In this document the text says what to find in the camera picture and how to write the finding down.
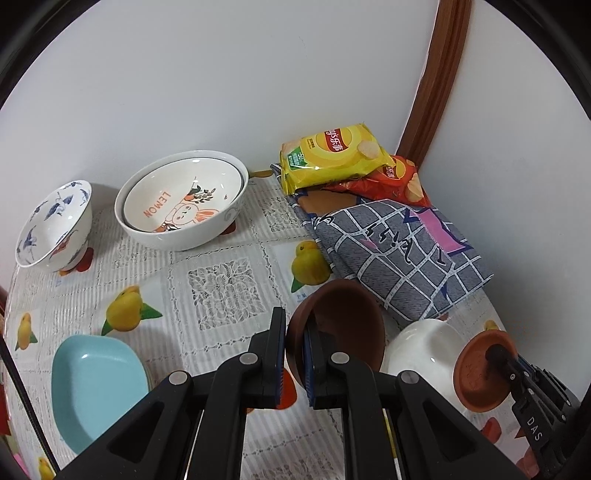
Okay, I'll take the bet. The yellow chips bag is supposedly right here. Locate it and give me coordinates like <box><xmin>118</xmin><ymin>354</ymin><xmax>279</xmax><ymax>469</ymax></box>
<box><xmin>279</xmin><ymin>123</ymin><xmax>393</xmax><ymax>195</ymax></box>

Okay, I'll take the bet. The fruit printed tablecloth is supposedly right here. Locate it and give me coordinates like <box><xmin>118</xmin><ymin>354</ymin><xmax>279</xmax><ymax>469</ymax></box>
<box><xmin>2</xmin><ymin>171</ymin><xmax>546</xmax><ymax>480</ymax></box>

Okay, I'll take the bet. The brown wooden door frame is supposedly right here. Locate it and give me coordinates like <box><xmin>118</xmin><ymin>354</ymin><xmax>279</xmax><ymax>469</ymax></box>
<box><xmin>394</xmin><ymin>0</ymin><xmax>472</xmax><ymax>167</ymax></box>

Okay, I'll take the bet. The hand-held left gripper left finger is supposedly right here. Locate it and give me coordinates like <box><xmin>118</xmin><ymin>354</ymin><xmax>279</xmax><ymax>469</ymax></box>
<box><xmin>55</xmin><ymin>307</ymin><xmax>289</xmax><ymax>480</ymax></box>

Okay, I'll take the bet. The small brown clay bowl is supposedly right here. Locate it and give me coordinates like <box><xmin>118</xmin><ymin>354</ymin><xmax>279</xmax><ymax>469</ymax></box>
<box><xmin>454</xmin><ymin>332</ymin><xmax>518</xmax><ymax>413</ymax></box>
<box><xmin>285</xmin><ymin>279</ymin><xmax>386</xmax><ymax>391</ymax></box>

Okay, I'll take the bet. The plain white bowl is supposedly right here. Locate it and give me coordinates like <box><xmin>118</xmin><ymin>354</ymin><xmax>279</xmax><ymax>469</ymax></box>
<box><xmin>385</xmin><ymin>319</ymin><xmax>467</xmax><ymax>407</ymax></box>

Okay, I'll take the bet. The grey checked cloth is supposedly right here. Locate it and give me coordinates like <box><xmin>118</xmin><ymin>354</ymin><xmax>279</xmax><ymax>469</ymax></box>
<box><xmin>270</xmin><ymin>164</ymin><xmax>494</xmax><ymax>321</ymax></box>

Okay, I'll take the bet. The blue square plate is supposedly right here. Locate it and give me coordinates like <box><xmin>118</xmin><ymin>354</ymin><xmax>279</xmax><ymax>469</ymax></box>
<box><xmin>51</xmin><ymin>335</ymin><xmax>151</xmax><ymax>455</ymax></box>

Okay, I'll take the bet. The large white bowl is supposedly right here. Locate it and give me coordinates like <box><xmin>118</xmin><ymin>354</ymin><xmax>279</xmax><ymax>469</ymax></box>
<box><xmin>115</xmin><ymin>150</ymin><xmax>250</xmax><ymax>251</ymax></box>

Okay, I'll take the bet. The white bowl with blue birds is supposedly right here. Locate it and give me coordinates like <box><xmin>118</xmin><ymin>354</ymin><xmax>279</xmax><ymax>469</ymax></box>
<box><xmin>16</xmin><ymin>180</ymin><xmax>94</xmax><ymax>272</ymax></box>

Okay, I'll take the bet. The red chips bag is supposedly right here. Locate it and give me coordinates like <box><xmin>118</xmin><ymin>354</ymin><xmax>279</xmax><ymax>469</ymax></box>
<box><xmin>323</xmin><ymin>154</ymin><xmax>430</xmax><ymax>207</ymax></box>

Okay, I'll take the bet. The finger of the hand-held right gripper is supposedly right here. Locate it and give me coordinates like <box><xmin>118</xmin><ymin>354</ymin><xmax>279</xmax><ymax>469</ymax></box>
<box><xmin>485</xmin><ymin>345</ymin><xmax>526</xmax><ymax>394</ymax></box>
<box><xmin>516</xmin><ymin>353</ymin><xmax>567</xmax><ymax>394</ymax></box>

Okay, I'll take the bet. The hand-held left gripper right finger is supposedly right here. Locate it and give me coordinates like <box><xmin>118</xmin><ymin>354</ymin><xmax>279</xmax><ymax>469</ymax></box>
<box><xmin>302</xmin><ymin>318</ymin><xmax>527</xmax><ymax>480</ymax></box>

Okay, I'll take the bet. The white bowl with rabbit print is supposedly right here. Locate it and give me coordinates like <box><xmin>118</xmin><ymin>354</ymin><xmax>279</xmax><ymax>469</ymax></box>
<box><xmin>122</xmin><ymin>158</ymin><xmax>245</xmax><ymax>234</ymax></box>

